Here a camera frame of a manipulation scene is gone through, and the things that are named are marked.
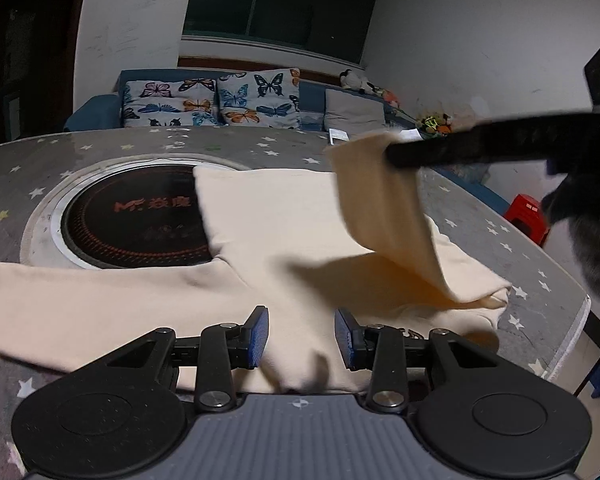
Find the grey cushion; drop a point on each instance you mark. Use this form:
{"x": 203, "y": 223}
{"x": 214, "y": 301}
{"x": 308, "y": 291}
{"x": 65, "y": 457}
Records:
{"x": 352, "y": 114}

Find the blue sofa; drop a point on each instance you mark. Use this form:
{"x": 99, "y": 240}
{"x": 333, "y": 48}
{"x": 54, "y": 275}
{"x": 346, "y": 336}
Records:
{"x": 104, "y": 112}

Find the left butterfly pillow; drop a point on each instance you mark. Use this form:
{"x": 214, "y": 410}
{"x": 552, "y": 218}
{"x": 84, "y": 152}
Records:
{"x": 157, "y": 103}

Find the butterfly pillow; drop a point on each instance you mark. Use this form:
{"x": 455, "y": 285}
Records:
{"x": 267, "y": 99}
{"x": 157, "y": 103}

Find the dark window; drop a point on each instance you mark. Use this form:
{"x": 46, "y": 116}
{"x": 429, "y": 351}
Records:
{"x": 332, "y": 28}

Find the right butterfly pillow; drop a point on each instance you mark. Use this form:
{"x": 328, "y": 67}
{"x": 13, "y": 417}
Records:
{"x": 267, "y": 99}

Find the black induction cooktop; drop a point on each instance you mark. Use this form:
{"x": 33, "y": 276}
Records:
{"x": 138, "y": 218}

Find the plush toy panda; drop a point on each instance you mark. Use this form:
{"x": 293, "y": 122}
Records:
{"x": 351, "y": 80}

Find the white remote device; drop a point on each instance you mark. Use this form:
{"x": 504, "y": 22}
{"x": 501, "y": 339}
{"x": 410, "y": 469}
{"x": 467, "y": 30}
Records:
{"x": 337, "y": 135}

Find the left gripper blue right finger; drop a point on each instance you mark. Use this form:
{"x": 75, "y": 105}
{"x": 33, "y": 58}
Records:
{"x": 379, "y": 349}

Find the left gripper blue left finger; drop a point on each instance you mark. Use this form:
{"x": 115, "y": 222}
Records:
{"x": 226, "y": 347}

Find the red plastic stool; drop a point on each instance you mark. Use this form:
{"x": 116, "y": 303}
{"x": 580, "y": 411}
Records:
{"x": 526, "y": 214}

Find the cream knit sweater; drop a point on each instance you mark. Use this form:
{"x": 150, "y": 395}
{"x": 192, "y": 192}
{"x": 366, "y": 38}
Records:
{"x": 301, "y": 243}

